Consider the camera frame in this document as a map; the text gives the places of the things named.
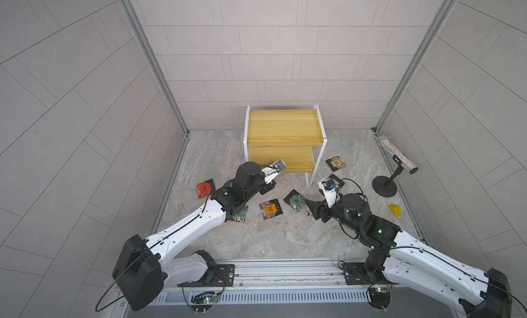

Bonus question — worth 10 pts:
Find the right circuit board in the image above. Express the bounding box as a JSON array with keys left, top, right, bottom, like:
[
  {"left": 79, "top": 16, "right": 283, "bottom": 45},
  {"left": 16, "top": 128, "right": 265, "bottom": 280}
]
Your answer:
[{"left": 366, "top": 285, "right": 391, "bottom": 311}]

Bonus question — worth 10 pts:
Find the orange label tea bag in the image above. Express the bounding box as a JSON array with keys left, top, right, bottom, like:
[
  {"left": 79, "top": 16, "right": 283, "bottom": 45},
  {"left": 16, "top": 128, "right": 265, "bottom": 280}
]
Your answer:
[{"left": 259, "top": 199, "right": 283, "bottom": 220}]

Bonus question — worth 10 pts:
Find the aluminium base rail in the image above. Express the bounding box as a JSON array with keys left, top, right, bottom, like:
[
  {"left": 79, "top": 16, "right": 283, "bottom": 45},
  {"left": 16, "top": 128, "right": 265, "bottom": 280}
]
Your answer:
[{"left": 123, "top": 257, "right": 461, "bottom": 306}]

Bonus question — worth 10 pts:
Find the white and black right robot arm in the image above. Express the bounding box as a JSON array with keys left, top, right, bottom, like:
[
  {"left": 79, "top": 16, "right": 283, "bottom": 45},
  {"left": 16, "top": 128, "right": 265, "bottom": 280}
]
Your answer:
[{"left": 306, "top": 193, "right": 513, "bottom": 317}]

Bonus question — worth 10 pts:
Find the red label tea bag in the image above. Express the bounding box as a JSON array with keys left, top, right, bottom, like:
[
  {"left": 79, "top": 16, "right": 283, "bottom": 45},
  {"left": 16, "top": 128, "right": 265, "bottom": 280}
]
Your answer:
[{"left": 196, "top": 179, "right": 215, "bottom": 199}]

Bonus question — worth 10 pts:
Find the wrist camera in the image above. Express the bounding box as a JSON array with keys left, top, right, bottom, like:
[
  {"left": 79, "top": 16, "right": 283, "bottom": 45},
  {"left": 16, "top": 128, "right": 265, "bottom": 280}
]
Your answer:
[
  {"left": 318, "top": 178, "right": 340, "bottom": 208},
  {"left": 262, "top": 160, "right": 287, "bottom": 184}
]

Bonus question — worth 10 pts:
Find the teal label tea bag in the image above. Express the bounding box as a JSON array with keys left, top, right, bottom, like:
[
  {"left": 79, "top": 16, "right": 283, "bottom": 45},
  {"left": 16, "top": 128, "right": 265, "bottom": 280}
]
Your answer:
[{"left": 284, "top": 189, "right": 307, "bottom": 212}]

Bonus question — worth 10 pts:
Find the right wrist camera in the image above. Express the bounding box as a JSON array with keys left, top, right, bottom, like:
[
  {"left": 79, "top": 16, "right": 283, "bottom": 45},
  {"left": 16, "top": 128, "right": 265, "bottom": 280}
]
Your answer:
[{"left": 318, "top": 178, "right": 340, "bottom": 208}]

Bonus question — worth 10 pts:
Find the yellow block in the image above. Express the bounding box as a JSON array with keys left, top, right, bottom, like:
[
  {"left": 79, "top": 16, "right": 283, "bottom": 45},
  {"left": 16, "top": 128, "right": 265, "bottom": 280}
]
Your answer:
[{"left": 388, "top": 204, "right": 402, "bottom": 217}]

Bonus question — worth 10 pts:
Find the wooden two-tier shelf white frame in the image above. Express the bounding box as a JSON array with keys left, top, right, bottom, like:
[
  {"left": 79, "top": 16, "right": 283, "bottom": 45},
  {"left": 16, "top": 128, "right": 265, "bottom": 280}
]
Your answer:
[{"left": 243, "top": 105, "right": 327, "bottom": 188}]

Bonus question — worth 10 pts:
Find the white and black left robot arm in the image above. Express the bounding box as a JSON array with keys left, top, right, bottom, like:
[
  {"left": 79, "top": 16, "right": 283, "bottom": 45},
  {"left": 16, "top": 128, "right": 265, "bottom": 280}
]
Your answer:
[{"left": 112, "top": 160, "right": 286, "bottom": 311}]

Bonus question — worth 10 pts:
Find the yellow label tea bag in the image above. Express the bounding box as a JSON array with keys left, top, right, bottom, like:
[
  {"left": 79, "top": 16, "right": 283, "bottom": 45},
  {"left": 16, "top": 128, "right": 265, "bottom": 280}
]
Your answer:
[{"left": 328, "top": 174, "right": 345, "bottom": 188}]

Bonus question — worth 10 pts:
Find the left circuit board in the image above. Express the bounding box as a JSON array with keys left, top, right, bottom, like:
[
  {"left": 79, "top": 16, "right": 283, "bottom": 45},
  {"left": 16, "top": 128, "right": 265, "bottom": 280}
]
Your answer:
[{"left": 190, "top": 291, "right": 220, "bottom": 315}]

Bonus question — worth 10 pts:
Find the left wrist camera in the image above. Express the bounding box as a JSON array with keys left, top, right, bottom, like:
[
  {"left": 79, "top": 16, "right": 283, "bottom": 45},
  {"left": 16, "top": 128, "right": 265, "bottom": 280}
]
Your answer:
[{"left": 262, "top": 160, "right": 287, "bottom": 184}]

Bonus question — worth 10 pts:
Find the patterned tube on black stand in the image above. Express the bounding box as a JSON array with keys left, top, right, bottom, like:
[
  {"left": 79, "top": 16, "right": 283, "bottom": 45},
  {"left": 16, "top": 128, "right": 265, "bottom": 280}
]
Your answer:
[{"left": 371, "top": 136, "right": 419, "bottom": 198}]

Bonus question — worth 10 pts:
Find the circuit board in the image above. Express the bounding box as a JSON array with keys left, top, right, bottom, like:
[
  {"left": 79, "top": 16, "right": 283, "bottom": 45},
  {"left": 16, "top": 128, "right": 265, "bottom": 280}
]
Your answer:
[
  {"left": 366, "top": 285, "right": 391, "bottom": 311},
  {"left": 190, "top": 291, "right": 220, "bottom": 315}
]

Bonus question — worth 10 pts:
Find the floral pattern tea bag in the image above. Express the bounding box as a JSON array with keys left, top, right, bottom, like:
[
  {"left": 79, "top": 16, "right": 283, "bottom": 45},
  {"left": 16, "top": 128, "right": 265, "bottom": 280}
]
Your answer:
[{"left": 325, "top": 156, "right": 347, "bottom": 171}]

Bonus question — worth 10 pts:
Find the dark teal floral tea bag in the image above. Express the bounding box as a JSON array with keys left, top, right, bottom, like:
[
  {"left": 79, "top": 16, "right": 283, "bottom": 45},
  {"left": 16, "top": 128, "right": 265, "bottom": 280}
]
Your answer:
[{"left": 231, "top": 206, "right": 248, "bottom": 223}]

